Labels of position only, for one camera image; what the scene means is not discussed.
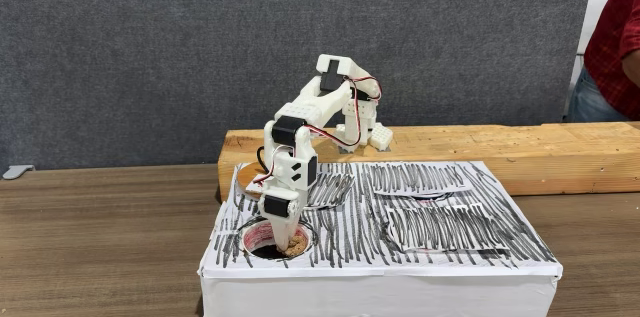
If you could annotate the brown debris clump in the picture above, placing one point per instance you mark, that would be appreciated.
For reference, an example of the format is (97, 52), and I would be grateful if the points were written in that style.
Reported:
(298, 245)

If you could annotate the rounded scribbled paper flap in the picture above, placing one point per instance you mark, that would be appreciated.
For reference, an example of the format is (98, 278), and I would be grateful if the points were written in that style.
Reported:
(330, 189)

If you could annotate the white label red cross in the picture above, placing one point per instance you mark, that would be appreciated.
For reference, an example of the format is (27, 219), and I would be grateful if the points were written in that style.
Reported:
(254, 186)

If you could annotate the round wooden lid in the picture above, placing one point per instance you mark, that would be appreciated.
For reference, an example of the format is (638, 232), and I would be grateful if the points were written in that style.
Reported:
(247, 174)

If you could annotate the white box with black scribbles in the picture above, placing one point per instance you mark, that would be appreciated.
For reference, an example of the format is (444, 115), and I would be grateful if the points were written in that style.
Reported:
(380, 292)

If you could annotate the long scribbled paper flap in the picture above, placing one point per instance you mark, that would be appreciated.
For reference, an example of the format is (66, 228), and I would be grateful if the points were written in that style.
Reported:
(415, 178)

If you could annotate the large scribbled paper flap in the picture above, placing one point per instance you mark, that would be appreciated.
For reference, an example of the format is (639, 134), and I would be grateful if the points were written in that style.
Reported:
(445, 227)

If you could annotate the long wooden beam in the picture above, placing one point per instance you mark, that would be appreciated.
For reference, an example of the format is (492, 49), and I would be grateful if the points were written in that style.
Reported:
(525, 157)

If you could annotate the person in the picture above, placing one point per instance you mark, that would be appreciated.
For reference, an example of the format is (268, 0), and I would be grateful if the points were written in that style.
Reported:
(607, 57)

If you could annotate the grey plastic bracket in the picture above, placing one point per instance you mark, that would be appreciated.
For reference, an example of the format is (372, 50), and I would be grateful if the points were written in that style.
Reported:
(16, 171)

